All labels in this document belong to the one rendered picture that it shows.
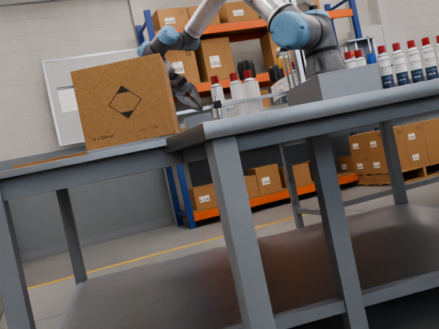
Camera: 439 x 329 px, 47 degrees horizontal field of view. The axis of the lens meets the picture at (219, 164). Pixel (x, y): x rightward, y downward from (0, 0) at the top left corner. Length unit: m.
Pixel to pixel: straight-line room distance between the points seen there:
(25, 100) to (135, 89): 4.77
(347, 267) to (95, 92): 0.99
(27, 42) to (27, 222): 2.13
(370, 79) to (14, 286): 1.26
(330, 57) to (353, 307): 0.82
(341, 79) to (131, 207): 4.96
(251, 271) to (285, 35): 0.80
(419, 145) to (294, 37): 4.75
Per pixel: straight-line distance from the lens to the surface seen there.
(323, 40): 1.78
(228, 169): 1.15
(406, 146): 6.19
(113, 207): 6.36
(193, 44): 2.17
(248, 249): 1.18
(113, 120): 1.69
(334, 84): 1.66
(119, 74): 1.71
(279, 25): 1.68
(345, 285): 1.68
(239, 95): 2.17
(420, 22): 8.77
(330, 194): 1.62
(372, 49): 2.52
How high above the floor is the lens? 0.75
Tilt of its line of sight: 1 degrees down
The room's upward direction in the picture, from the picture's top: 12 degrees counter-clockwise
